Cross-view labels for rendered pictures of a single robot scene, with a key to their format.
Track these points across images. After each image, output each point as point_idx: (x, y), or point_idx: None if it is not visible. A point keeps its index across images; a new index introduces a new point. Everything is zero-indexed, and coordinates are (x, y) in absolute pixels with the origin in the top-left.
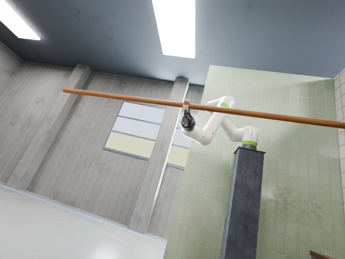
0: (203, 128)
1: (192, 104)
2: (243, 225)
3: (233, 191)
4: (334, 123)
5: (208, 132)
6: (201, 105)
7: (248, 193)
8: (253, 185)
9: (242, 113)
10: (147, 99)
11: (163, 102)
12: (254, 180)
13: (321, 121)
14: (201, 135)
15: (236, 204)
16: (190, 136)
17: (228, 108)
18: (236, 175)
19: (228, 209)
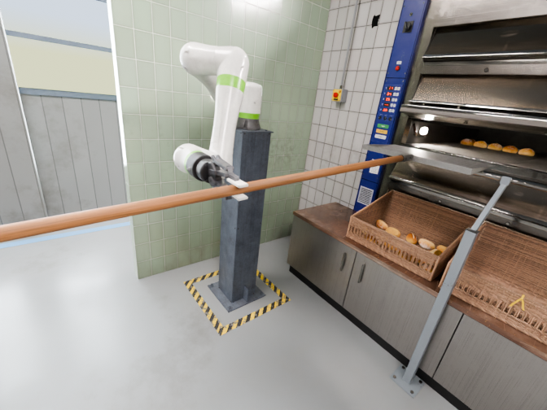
0: (215, 152)
1: (251, 187)
2: (249, 224)
3: None
4: (378, 163)
5: (229, 160)
6: (264, 185)
7: (253, 191)
8: (259, 179)
9: (312, 178)
10: (155, 207)
11: (195, 200)
12: (260, 173)
13: (372, 165)
14: None
15: (242, 207)
16: None
17: (298, 176)
18: (241, 174)
19: (229, 211)
